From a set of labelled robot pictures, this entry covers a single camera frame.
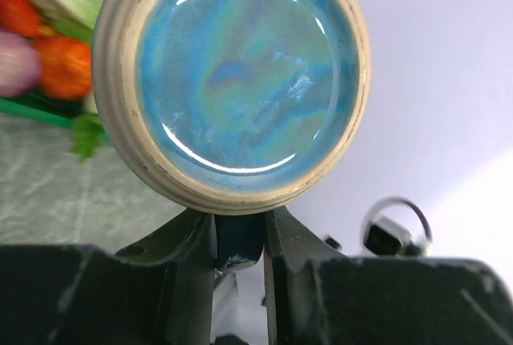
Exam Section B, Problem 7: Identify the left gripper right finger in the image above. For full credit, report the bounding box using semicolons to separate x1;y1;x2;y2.
265;207;512;345

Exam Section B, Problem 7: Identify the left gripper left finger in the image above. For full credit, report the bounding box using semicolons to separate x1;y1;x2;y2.
1;210;215;344

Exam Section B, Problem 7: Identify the blue butterfly mug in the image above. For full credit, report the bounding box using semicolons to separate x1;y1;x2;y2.
91;0;372;274

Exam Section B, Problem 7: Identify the white radish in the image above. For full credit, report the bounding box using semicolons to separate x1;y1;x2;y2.
71;93;107;162

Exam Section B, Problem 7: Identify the green plastic crate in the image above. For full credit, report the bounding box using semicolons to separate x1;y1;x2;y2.
0;98;109;141

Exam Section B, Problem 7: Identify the orange pumpkin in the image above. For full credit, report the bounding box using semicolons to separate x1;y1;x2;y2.
33;35;92;101

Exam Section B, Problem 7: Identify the purple onion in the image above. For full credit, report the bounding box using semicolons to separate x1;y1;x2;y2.
1;30;41;98

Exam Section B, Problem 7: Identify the orange carrot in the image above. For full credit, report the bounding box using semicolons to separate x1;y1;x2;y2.
1;0;54;39

